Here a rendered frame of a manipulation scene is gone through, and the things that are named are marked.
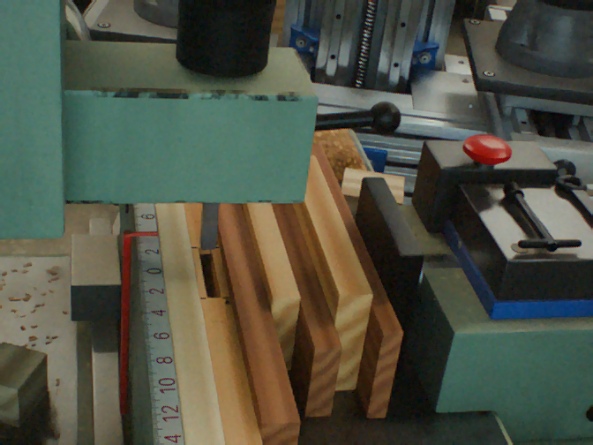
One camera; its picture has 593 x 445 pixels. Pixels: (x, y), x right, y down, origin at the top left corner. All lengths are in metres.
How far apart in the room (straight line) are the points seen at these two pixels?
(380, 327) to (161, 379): 0.12
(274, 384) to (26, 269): 0.38
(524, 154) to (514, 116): 0.66
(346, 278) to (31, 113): 0.20
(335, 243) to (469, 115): 0.82
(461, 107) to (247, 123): 0.90
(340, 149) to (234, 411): 0.35
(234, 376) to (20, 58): 0.20
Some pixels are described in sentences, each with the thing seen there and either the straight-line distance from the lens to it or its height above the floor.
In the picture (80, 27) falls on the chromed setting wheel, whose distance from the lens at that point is 0.67.
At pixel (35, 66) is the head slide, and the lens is 0.48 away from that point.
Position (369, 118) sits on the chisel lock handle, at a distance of 0.59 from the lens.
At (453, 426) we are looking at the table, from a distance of 0.59.
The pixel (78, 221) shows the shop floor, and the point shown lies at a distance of 2.42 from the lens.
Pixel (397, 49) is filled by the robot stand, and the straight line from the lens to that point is 1.42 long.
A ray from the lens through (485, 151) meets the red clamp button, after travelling 0.61.
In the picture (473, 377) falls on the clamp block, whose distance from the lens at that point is 0.59.
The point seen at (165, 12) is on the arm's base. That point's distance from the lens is 1.31.
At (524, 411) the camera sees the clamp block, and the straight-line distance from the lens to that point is 0.62.
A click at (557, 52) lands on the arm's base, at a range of 1.33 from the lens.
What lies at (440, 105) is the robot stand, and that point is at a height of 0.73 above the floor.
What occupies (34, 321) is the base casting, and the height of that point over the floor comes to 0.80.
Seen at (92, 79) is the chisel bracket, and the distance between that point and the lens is 0.53.
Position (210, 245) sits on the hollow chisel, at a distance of 0.61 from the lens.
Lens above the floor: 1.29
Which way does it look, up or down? 31 degrees down
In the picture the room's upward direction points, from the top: 7 degrees clockwise
